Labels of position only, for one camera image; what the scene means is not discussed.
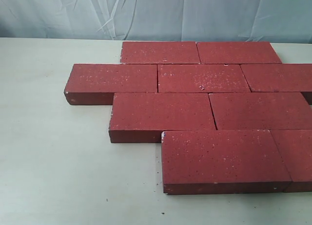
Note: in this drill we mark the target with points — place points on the red front right brick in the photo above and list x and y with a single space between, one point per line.
295 147

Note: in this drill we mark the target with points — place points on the white backdrop curtain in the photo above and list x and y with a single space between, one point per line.
287 21

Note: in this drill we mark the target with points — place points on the red back right brick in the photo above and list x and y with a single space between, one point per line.
237 53

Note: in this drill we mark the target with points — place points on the red back left brick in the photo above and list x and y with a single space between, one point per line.
159 52

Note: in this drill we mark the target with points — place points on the red front left brick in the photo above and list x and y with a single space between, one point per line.
222 162

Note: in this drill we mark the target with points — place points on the red middle right brick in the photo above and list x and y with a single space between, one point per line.
279 78

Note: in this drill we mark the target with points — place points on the red top brick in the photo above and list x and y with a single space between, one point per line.
96 84

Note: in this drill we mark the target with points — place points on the red third row brick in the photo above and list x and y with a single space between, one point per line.
261 111

